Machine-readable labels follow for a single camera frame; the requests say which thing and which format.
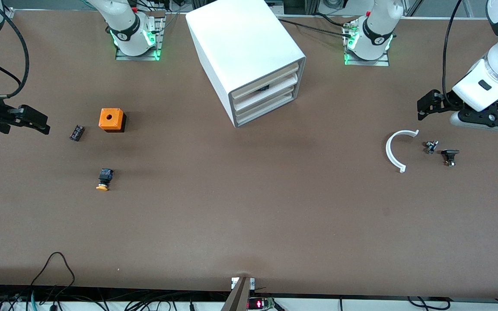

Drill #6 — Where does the black looped cable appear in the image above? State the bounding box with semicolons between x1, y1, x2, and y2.
31;252;76;294

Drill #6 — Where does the orange button enclosure box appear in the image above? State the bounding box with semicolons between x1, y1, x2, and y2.
98;108;127;133

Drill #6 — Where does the metal camera mount beam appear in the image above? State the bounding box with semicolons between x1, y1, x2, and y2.
221;276;256;311

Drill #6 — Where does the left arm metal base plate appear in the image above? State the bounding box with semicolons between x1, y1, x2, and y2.
343;19;390;67

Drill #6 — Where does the small black switch part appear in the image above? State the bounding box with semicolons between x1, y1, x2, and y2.
441;149;460;167

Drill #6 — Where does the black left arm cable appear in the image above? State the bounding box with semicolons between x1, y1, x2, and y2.
443;0;464;108

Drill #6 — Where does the yellow mushroom push button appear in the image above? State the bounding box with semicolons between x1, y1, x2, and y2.
96;168;115;191

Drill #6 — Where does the white curved plastic arc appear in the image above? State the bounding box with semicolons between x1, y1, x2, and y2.
385;129;420;174

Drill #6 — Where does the black cable to arm base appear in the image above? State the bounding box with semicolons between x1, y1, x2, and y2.
277;17;353;39

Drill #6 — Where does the black cable at table edge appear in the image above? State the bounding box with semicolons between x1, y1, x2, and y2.
407;296;450;311

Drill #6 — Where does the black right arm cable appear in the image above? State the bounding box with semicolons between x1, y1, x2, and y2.
0;0;30;99

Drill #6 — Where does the small device with red display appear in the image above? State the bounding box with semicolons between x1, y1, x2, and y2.
247;297;275;311

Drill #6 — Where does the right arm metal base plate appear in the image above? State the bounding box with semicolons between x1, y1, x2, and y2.
115;11;165;61

